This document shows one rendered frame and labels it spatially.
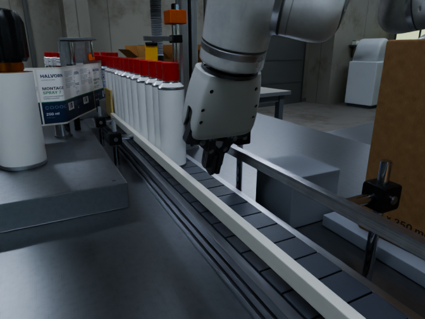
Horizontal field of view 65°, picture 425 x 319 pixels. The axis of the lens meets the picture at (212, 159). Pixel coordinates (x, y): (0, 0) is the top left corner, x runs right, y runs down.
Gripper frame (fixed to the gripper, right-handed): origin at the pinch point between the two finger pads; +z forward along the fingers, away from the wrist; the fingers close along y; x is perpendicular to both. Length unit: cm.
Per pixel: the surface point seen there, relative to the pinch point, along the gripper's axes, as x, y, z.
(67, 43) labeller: -82, 13, 10
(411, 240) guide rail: 28.3, -2.8, -12.0
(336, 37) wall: -460, -517, 125
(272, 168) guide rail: 10.3, -2.9, -5.7
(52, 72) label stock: -52, 19, 7
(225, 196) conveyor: 3.2, -1.8, 5.6
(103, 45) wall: -455, -65, 141
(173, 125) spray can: -15.0, 0.8, 2.6
